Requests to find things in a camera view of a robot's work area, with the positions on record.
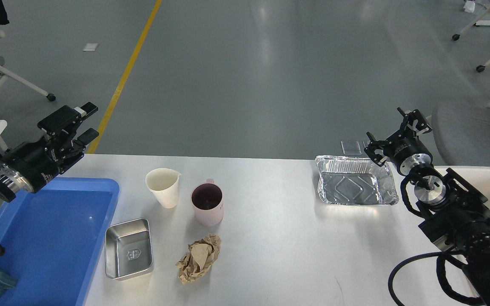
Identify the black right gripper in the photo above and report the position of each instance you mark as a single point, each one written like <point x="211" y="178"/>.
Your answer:
<point x="403" y="149"/>

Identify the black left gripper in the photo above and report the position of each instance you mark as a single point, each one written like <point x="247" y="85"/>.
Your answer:
<point x="32" y="165"/>

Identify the steel rectangular container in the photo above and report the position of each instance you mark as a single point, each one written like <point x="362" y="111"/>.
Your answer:
<point x="128" y="250"/>

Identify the pink mug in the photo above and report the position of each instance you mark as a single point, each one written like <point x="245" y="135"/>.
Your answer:
<point x="208" y="203"/>

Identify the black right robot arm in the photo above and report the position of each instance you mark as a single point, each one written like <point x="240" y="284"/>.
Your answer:
<point x="455" y="217"/>

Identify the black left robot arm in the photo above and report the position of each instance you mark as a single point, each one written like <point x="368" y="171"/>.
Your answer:
<point x="32" y="165"/>

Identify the floor outlet plate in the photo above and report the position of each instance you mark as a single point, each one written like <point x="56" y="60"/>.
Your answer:
<point x="351" y="148"/>

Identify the aluminium foil tray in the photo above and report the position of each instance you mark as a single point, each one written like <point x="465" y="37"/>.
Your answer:
<point x="355" y="181"/>

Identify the grey office chair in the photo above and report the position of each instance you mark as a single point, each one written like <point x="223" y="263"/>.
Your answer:
<point x="462" y="133"/>

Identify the white paper cup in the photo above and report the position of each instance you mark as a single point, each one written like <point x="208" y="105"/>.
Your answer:
<point x="163" y="183"/>

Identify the blue plastic tray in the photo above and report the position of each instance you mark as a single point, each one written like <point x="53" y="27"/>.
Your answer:
<point x="53" y="240"/>

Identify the crumpled brown paper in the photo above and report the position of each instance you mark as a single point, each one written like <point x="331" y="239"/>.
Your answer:
<point x="199" y="259"/>

